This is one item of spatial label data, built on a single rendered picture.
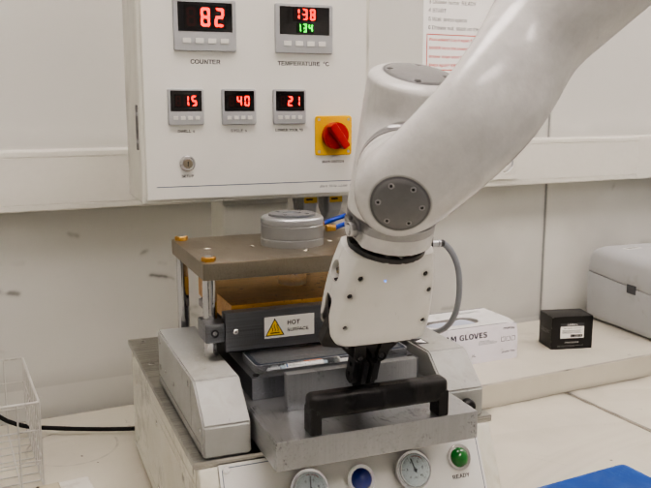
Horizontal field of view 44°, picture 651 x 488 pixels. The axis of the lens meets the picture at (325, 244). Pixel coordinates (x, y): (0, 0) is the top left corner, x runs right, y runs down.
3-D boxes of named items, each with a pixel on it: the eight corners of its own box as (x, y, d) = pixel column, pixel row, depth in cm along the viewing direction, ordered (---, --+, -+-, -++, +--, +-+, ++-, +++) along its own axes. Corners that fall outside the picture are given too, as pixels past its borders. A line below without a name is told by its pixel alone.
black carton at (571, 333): (538, 341, 168) (540, 309, 167) (578, 339, 169) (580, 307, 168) (550, 350, 162) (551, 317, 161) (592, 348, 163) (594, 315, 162)
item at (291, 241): (165, 295, 112) (161, 203, 110) (367, 278, 123) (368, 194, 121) (204, 344, 90) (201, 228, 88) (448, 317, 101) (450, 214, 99)
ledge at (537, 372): (332, 371, 163) (332, 350, 162) (636, 322, 199) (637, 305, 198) (412, 423, 136) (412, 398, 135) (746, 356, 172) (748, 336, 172)
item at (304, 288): (199, 305, 107) (197, 234, 105) (351, 291, 115) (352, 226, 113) (232, 340, 91) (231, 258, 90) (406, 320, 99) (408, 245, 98)
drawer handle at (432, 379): (303, 429, 79) (303, 390, 78) (439, 409, 84) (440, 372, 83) (311, 437, 77) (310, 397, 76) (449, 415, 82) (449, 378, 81)
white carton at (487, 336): (384, 354, 159) (385, 319, 157) (481, 341, 168) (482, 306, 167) (416, 373, 148) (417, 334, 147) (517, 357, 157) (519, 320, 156)
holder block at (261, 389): (214, 356, 101) (214, 336, 101) (360, 339, 108) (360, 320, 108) (252, 401, 86) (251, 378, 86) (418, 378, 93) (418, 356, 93)
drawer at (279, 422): (204, 381, 103) (202, 322, 102) (361, 362, 111) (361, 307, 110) (276, 480, 76) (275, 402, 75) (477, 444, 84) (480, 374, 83)
